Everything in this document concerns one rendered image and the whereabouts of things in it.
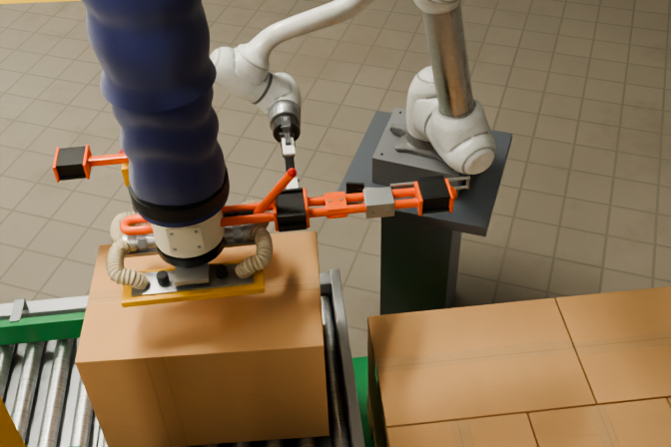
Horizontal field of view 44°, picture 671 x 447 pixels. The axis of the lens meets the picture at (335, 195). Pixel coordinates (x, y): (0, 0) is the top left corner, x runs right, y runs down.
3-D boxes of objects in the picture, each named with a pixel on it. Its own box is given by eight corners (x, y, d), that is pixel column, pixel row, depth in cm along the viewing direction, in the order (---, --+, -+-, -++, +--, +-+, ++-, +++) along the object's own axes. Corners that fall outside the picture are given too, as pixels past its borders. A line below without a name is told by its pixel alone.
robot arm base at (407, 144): (398, 116, 284) (399, 103, 280) (461, 131, 278) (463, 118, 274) (381, 148, 271) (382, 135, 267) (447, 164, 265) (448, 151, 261)
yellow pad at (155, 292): (122, 308, 196) (117, 294, 193) (125, 277, 203) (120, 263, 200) (265, 293, 198) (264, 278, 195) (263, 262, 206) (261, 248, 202)
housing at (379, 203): (365, 220, 202) (365, 207, 199) (361, 202, 207) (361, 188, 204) (394, 217, 202) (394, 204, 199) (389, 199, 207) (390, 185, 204)
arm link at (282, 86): (288, 134, 236) (250, 113, 230) (284, 102, 248) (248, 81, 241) (311, 108, 231) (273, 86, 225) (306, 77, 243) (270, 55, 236)
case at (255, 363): (109, 452, 225) (74, 362, 199) (127, 335, 255) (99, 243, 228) (330, 436, 227) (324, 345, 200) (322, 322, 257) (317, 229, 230)
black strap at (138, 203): (129, 228, 184) (125, 216, 181) (135, 162, 201) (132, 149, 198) (231, 219, 185) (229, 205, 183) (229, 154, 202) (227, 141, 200)
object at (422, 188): (418, 216, 202) (419, 201, 198) (412, 196, 207) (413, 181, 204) (452, 213, 202) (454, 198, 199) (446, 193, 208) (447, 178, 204)
